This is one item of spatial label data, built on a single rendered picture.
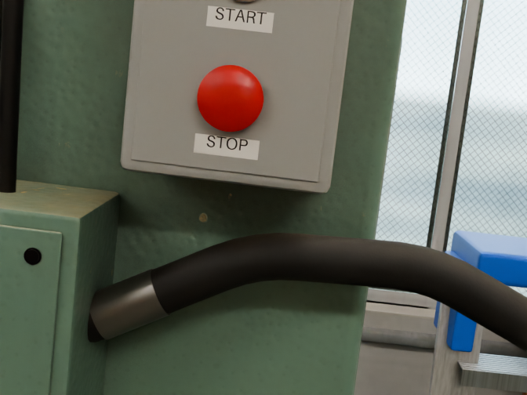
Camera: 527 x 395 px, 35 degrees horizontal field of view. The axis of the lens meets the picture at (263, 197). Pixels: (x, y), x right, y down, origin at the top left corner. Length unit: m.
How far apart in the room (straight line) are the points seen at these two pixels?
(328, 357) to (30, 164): 0.19
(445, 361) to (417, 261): 0.84
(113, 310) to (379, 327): 1.53
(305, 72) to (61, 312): 0.16
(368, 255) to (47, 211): 0.15
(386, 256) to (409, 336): 1.52
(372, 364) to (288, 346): 1.48
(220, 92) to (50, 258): 0.11
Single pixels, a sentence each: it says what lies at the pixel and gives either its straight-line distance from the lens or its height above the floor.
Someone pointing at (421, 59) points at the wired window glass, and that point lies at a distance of 1.92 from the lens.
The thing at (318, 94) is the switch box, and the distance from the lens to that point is 0.39.
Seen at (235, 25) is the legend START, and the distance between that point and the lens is 0.39.
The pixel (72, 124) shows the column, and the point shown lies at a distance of 0.47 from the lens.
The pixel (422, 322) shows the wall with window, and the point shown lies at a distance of 1.94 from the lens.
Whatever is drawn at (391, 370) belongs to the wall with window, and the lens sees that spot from 1.96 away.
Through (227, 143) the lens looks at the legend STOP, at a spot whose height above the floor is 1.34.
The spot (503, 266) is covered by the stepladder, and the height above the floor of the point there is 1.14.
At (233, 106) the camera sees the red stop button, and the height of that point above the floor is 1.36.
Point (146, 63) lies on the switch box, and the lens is 0.39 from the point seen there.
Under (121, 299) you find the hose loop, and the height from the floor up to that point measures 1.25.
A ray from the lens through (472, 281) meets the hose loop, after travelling 0.43.
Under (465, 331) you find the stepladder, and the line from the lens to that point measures 1.22.
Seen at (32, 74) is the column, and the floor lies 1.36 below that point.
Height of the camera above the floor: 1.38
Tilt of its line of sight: 9 degrees down
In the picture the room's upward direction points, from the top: 7 degrees clockwise
